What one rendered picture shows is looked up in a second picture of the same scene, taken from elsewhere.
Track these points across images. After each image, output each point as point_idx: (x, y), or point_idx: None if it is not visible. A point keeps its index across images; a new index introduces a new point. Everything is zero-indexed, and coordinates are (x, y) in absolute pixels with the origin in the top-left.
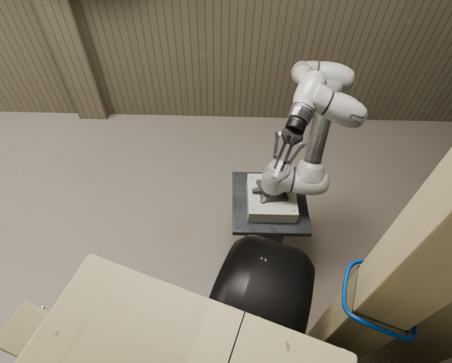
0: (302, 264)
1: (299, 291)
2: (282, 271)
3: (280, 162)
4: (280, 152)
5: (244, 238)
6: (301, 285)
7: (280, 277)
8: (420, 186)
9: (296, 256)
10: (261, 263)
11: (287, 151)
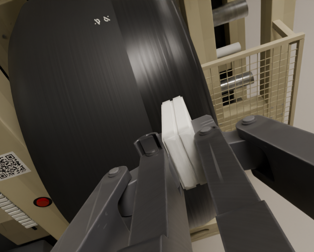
0: (29, 71)
1: (20, 21)
2: (58, 23)
3: (177, 129)
4: (220, 152)
5: (186, 76)
6: (18, 30)
7: (56, 12)
8: None
9: (47, 84)
10: (100, 9)
11: (161, 193)
